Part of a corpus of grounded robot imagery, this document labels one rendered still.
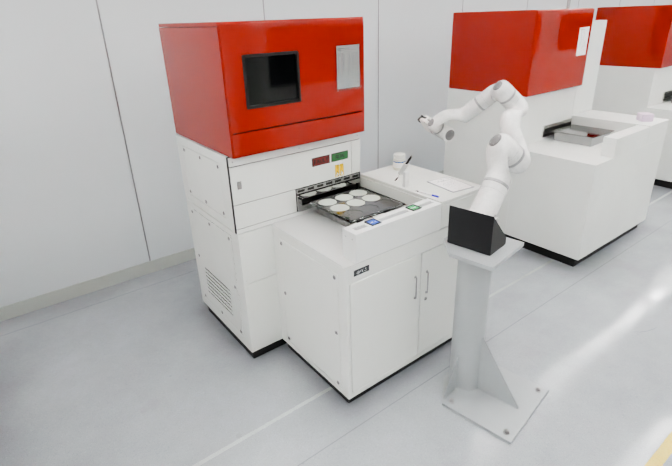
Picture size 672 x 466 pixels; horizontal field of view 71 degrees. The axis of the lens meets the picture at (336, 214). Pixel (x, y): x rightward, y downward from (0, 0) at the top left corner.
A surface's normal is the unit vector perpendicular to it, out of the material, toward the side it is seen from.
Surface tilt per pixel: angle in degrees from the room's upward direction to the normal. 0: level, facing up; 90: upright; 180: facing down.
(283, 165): 90
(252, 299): 90
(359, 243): 90
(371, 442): 0
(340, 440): 0
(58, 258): 90
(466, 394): 0
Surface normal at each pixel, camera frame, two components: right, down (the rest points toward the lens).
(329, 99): 0.61, 0.29
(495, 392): -0.69, 0.30
